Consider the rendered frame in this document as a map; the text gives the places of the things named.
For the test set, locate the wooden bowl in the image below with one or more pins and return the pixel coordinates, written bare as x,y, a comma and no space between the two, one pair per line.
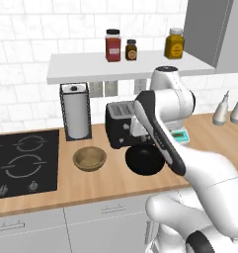
89,158

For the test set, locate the black toaster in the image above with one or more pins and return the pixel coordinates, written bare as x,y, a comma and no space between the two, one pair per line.
118,128

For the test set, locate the yellow jar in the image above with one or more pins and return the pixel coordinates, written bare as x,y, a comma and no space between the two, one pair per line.
174,44

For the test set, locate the grey wall outlet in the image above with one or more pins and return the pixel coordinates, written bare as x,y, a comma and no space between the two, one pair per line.
95,89
140,86
111,88

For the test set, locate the grey drawer front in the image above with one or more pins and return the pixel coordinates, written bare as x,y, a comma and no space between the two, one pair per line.
104,230
28,237

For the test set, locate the hob knob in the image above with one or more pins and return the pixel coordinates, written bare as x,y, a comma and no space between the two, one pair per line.
3,189
33,186

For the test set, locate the white paper towel roll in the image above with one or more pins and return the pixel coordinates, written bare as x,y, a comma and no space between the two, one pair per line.
76,112

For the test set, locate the white wall shelf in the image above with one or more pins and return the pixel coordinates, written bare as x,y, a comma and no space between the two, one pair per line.
91,67

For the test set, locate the black bowl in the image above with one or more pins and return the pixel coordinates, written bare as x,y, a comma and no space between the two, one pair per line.
144,162

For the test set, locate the black hob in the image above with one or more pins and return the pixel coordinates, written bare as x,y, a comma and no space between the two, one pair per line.
21,164

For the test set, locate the grey wall cabinet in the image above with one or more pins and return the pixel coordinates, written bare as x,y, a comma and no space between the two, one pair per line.
232,39

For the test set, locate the red spice jar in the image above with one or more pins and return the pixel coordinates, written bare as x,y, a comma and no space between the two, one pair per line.
113,47

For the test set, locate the white teal kitchen scale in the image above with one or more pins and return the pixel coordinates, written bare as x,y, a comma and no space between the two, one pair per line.
181,135

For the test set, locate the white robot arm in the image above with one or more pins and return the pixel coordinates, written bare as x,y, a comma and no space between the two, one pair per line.
209,184

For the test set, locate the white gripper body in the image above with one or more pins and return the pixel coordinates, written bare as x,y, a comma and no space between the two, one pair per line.
138,127

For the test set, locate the grey cabinet door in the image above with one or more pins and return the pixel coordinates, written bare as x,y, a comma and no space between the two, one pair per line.
202,29

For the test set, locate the small dark brown jar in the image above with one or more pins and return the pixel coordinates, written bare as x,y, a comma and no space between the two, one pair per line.
131,51

